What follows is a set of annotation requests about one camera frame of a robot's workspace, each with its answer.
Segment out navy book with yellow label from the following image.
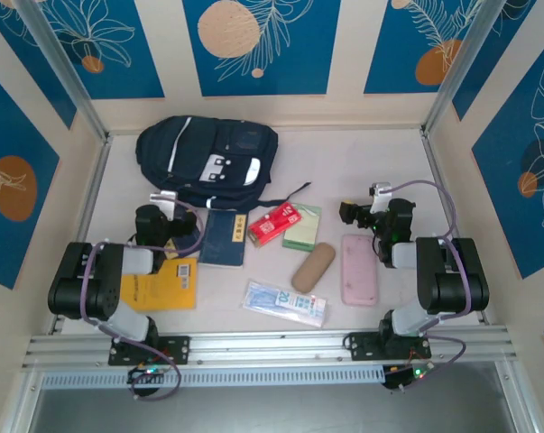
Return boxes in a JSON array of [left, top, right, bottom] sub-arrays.
[[156, 234, 201, 261], [198, 208, 248, 270]]

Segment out green notebook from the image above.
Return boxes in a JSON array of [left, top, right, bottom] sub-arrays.
[[281, 202, 323, 252]]

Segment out pink pencil case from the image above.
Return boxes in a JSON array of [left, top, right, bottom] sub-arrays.
[[340, 233, 380, 307]]

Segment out brown glasses case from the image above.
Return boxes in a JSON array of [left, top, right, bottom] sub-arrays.
[[290, 242, 337, 293]]

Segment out yellow book with barcode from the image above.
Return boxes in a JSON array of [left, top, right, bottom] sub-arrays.
[[119, 256, 198, 313]]

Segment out navy blue backpack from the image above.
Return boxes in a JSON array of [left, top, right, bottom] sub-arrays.
[[134, 115, 313, 213]]

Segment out red white packet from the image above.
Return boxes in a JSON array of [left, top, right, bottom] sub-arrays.
[[247, 201, 303, 247]]

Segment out clear plastic packet blue contents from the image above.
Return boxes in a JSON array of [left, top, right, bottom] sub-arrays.
[[241, 279, 332, 329]]

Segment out left controller board with LED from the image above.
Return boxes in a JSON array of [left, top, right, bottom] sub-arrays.
[[126, 365, 169, 384]]

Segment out controller board with led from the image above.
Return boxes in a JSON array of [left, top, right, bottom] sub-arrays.
[[126, 365, 169, 384], [383, 363, 435, 392]]

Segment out right controller board with LED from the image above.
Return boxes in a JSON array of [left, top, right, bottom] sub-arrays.
[[383, 363, 435, 392]]

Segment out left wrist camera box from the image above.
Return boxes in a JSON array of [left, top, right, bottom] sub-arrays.
[[149, 191, 179, 216]]

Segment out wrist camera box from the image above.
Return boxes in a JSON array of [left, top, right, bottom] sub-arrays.
[[149, 191, 179, 216], [369, 180, 394, 213]]

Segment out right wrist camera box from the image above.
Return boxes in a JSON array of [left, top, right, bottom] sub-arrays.
[[369, 180, 394, 213]]

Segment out aluminium side rail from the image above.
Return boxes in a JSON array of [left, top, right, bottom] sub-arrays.
[[419, 128, 488, 326], [50, 134, 115, 335]]

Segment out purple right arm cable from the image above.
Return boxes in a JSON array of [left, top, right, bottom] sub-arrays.
[[386, 179, 478, 384]]

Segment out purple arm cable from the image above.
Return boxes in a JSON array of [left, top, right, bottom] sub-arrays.
[[386, 179, 478, 384], [80, 200, 206, 402]]

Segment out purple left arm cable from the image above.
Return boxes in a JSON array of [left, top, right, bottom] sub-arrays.
[[80, 200, 206, 402]]

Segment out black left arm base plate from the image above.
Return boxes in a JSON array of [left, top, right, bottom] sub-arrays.
[[107, 334, 191, 366]]

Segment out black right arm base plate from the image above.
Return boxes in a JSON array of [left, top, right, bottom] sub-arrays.
[[343, 331, 433, 362]]

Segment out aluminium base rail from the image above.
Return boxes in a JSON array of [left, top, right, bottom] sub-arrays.
[[21, 327, 521, 372]]

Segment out grey slotted cable duct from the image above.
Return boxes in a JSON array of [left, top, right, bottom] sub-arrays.
[[39, 365, 386, 390]]

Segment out aluminium frame post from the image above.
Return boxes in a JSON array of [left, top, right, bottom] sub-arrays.
[[0, 369, 42, 433], [422, 0, 512, 136], [494, 360, 539, 433], [14, 0, 110, 143]]

